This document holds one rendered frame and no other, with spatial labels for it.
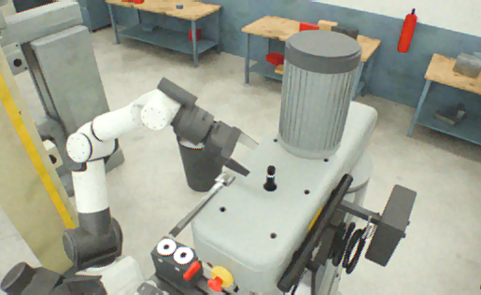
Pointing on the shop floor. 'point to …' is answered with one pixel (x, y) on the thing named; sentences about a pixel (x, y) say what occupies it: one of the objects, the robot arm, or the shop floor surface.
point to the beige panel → (19, 159)
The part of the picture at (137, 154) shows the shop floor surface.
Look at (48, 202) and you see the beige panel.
